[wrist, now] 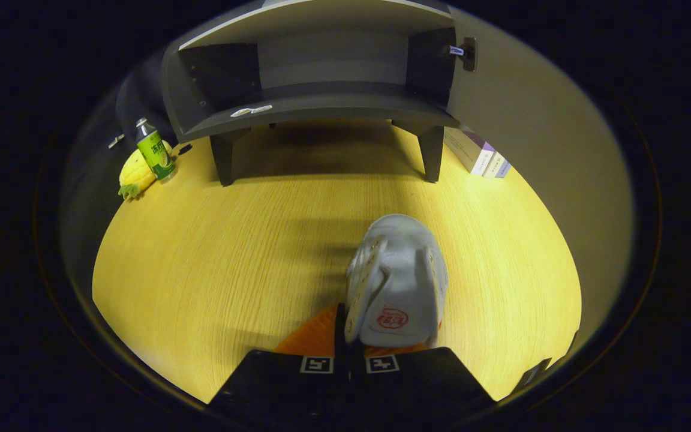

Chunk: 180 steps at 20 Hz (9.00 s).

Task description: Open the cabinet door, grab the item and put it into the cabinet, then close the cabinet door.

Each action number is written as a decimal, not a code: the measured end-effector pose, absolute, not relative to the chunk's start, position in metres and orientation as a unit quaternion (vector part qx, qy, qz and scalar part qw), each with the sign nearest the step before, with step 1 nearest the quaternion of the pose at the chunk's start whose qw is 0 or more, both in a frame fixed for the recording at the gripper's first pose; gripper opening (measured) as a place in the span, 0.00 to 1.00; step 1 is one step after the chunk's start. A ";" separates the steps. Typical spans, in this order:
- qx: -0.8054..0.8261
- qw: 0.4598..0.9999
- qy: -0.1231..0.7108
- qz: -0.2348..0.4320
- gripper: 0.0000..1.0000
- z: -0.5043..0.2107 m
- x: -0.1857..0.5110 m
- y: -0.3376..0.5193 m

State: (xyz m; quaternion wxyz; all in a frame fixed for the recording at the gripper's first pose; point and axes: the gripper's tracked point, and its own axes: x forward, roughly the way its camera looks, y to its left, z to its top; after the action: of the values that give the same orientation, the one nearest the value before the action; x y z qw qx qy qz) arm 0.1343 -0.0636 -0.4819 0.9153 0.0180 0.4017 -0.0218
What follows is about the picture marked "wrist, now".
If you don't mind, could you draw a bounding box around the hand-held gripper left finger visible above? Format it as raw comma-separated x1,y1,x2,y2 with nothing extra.
211,303,350,421

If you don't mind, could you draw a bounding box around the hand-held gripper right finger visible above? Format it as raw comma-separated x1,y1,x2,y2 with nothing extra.
351,343,496,421

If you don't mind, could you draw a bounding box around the white shoe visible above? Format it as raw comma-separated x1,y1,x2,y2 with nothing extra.
344,214,449,349

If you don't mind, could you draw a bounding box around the white spine book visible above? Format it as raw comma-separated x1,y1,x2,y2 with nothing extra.
482,151,506,178

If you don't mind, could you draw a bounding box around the yellow pineapple plush toy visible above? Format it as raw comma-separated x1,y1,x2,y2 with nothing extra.
118,141,173,200

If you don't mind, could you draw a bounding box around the green label bottle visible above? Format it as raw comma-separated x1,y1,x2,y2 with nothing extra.
135,118,176,181

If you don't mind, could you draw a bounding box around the grey cabinet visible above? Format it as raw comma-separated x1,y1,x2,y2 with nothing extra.
163,0,460,187

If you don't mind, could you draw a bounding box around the black backdrop cloth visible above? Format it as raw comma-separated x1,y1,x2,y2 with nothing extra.
58,54,181,289

